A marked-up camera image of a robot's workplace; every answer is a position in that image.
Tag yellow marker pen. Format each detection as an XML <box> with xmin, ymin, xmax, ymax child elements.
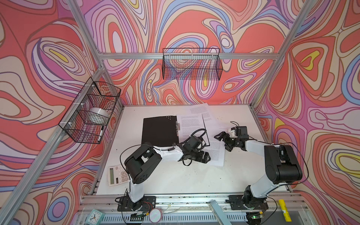
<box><xmin>278</xmin><ymin>199</ymin><xmax>292</xmax><ymax>222</ymax></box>

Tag black wire basket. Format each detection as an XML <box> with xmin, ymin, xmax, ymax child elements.
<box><xmin>162</xmin><ymin>47</ymin><xmax>223</xmax><ymax>81</ymax></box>
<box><xmin>59</xmin><ymin>78</ymin><xmax>121</xmax><ymax>144</ymax></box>

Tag black wire basket back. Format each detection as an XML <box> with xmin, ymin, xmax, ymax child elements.
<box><xmin>162</xmin><ymin>47</ymin><xmax>223</xmax><ymax>81</ymax></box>

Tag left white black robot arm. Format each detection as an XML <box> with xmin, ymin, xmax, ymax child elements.
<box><xmin>121</xmin><ymin>141</ymin><xmax>211</xmax><ymax>203</ymax></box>

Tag printed paper sheet front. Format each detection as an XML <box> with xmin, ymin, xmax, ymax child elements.
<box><xmin>203</xmin><ymin>138</ymin><xmax>226</xmax><ymax>167</ymax></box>

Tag pink tape roll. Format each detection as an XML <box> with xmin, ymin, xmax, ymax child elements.
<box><xmin>149</xmin><ymin>208</ymin><xmax>163</xmax><ymax>224</ymax></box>

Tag white tape roll in basket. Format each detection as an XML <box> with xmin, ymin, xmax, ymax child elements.
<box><xmin>88</xmin><ymin>107</ymin><xmax>110</xmax><ymax>126</ymax></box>

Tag printed paper sheet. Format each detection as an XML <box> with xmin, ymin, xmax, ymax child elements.
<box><xmin>188</xmin><ymin>103</ymin><xmax>222</xmax><ymax>129</ymax></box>
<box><xmin>176</xmin><ymin>113</ymin><xmax>205</xmax><ymax>142</ymax></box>
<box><xmin>203</xmin><ymin>138</ymin><xmax>226</xmax><ymax>167</ymax></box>

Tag black wire basket left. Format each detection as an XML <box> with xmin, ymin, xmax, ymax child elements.
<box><xmin>59</xmin><ymin>78</ymin><xmax>121</xmax><ymax>144</ymax></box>

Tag printed paper sheet far back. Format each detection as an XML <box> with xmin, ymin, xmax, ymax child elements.
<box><xmin>188</xmin><ymin>103</ymin><xmax>222</xmax><ymax>129</ymax></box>

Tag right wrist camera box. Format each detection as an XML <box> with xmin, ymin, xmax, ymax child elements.
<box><xmin>229</xmin><ymin>126</ymin><xmax>249</xmax><ymax>139</ymax></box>

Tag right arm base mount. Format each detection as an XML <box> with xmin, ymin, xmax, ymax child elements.
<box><xmin>226</xmin><ymin>195</ymin><xmax>269</xmax><ymax>211</ymax></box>

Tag orange black file folder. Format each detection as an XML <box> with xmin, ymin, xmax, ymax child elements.
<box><xmin>140</xmin><ymin>113</ymin><xmax>211</xmax><ymax>149</ymax></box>

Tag green alarm clock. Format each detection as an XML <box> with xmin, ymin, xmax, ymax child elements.
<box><xmin>85</xmin><ymin>209</ymin><xmax>105</xmax><ymax>225</ymax></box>

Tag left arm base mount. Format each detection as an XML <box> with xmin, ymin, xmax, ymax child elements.
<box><xmin>115</xmin><ymin>196</ymin><xmax>156</xmax><ymax>212</ymax></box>

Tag pink white calculator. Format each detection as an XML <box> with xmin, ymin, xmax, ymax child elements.
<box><xmin>107</xmin><ymin>165</ymin><xmax>130</xmax><ymax>187</ymax></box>

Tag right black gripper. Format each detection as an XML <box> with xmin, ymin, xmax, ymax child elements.
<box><xmin>214</xmin><ymin>131</ymin><xmax>240</xmax><ymax>151</ymax></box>

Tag grey metal bar front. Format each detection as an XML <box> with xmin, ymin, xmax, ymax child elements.
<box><xmin>208</xmin><ymin>200</ymin><xmax>232</xmax><ymax>225</ymax></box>

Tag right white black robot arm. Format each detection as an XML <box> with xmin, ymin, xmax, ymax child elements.
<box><xmin>214</xmin><ymin>132</ymin><xmax>303</xmax><ymax>209</ymax></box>

